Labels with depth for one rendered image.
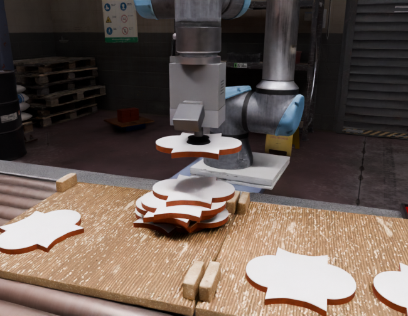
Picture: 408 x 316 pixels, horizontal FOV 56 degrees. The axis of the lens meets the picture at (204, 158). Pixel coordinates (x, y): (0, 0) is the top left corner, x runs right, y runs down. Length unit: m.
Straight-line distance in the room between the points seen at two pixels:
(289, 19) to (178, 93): 0.48
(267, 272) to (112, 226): 0.31
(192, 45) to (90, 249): 0.37
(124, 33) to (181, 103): 5.72
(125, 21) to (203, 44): 5.72
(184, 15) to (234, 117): 0.51
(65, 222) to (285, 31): 0.69
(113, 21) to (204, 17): 5.85
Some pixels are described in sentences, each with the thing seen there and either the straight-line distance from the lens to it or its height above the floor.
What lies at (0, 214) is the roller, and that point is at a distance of 0.93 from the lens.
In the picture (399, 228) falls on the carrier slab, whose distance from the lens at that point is 0.81.
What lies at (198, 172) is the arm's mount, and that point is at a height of 0.89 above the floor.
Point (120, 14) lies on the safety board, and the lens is 6.39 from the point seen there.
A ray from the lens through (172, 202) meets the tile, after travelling 0.68.
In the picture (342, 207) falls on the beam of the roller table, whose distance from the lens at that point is 0.90.
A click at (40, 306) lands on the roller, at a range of 0.64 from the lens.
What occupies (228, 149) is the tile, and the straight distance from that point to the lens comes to 0.66.
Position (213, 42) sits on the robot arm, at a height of 1.26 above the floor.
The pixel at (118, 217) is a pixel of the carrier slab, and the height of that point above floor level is 0.94.
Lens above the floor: 1.28
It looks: 18 degrees down
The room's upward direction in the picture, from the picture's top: straight up
